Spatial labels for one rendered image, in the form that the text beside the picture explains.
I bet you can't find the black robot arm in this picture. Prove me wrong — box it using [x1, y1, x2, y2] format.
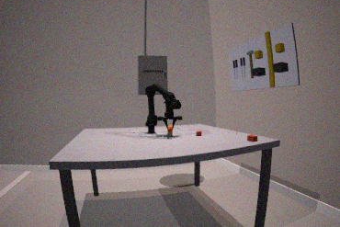
[145, 84, 181, 133]

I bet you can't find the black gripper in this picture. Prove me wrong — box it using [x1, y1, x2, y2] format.
[157, 109, 182, 129]

